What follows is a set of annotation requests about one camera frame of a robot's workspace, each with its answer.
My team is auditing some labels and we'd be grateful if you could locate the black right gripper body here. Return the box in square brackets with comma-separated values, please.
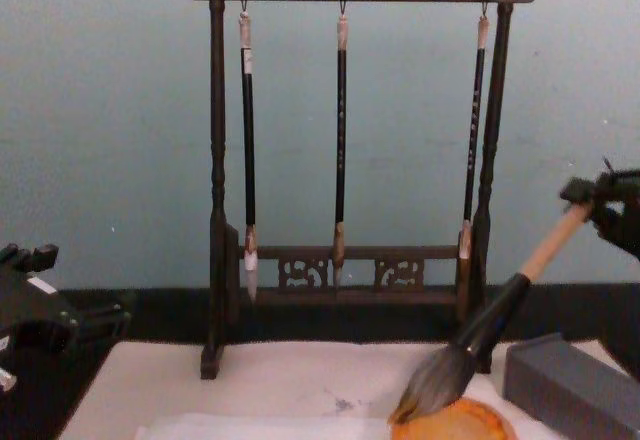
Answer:
[597, 167, 640, 262]

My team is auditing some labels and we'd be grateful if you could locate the white felt mat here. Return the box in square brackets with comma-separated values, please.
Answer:
[56, 339, 627, 440]

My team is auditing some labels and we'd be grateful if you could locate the dark carved wooden brush rack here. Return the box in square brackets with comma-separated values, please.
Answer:
[159, 0, 569, 381]

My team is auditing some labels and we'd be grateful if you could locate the large brush with pale handle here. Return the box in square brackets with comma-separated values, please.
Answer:
[390, 205, 594, 424]

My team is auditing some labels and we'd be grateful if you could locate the hanging brush with white label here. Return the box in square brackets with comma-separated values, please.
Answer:
[237, 11, 260, 304]

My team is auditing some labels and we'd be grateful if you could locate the white paper sheet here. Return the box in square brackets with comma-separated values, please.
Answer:
[133, 411, 397, 440]

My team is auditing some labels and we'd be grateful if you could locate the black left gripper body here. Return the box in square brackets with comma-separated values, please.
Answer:
[0, 268, 85, 367]

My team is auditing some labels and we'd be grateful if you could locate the hanging brush with brown ferrule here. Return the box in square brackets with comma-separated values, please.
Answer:
[332, 13, 350, 291]

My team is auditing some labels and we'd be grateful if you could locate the orange round dish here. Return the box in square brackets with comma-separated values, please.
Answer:
[387, 396, 522, 440]

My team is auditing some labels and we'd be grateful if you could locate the thin hanging brush with inscription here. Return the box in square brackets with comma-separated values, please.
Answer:
[458, 14, 491, 261]

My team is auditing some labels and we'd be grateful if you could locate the grey rectangular block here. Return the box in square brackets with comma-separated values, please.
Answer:
[502, 332, 640, 440]

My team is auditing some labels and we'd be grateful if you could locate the black table cloth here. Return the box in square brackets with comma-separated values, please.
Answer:
[0, 282, 640, 440]

